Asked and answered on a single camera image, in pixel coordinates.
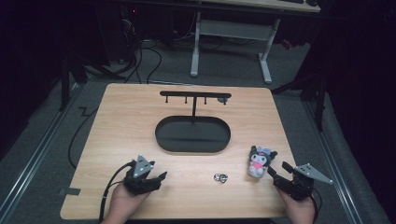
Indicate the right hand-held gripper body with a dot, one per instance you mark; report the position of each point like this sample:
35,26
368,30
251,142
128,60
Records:
299,186

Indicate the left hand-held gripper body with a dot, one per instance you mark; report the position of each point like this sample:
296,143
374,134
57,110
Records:
140,169

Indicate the black and pink plush toy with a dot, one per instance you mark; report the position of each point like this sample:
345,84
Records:
257,165

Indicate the black key rack with tray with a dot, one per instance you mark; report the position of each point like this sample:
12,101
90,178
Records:
193,133

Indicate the person's right hand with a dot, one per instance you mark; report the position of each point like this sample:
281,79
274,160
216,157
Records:
300,211

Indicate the person's left hand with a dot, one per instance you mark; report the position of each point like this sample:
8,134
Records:
123,205

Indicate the black metal stand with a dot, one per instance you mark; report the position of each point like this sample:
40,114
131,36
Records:
64,90
320,105

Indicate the grey tape piece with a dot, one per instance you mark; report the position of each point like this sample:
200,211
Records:
70,191

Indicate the small grey pendant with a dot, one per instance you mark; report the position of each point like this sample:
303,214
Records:
223,100

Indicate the small red object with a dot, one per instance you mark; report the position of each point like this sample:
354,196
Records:
287,44

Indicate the dark computer tower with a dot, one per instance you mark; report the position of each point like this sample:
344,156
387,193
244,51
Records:
129,28

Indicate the black computer mouse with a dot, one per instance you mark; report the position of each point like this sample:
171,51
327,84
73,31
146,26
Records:
311,2

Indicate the black keyboard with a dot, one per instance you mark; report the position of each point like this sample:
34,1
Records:
291,1

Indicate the metal floor rail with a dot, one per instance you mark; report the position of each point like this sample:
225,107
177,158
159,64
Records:
37,155
330,161

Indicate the white metal frame desk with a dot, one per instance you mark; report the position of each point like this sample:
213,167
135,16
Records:
232,30

